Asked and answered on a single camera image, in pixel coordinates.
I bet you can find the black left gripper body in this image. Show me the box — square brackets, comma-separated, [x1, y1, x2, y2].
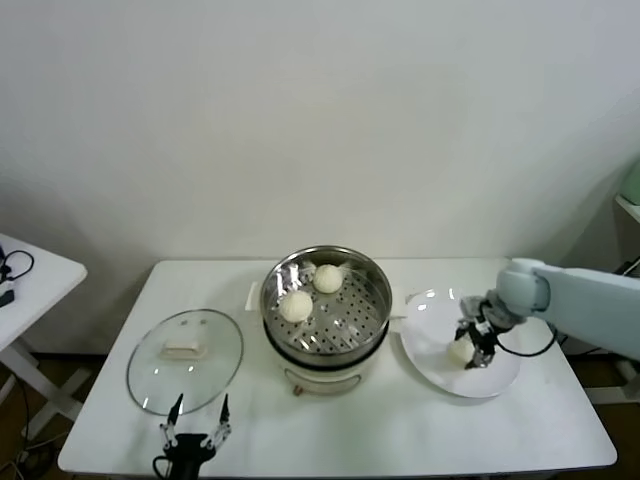
[167, 433, 216, 480]

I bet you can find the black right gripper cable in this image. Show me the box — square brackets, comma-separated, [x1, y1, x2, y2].
[494, 324, 559, 357]

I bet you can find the white round plate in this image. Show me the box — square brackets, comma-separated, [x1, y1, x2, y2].
[399, 287, 524, 400]

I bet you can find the white shelf board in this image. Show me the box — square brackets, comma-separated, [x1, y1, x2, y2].
[614, 194, 640, 226]

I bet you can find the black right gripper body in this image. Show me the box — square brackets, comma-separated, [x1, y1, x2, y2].
[468, 321, 501, 355]

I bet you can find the stainless steel steamer basket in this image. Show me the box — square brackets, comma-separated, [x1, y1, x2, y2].
[259, 244, 394, 367]

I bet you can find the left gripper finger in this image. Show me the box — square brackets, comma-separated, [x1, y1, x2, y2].
[202, 393, 232, 449]
[159, 393, 184, 450]

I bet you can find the thin black looped cable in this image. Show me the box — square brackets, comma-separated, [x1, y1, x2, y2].
[0, 249, 35, 284]

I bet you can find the white steamed baozi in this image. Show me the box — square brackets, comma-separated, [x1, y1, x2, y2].
[448, 339, 474, 366]
[312, 264, 345, 295]
[278, 291, 314, 324]

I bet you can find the cream white electric cooker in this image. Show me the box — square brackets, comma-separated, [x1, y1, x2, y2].
[244, 282, 409, 397]

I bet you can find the white metal floor frame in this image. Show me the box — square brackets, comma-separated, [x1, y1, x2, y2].
[584, 359, 640, 406]

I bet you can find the white folding side table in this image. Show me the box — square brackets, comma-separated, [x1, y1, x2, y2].
[0, 232, 89, 444]

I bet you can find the round glass pot lid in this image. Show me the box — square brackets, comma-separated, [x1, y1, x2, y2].
[124, 308, 245, 416]

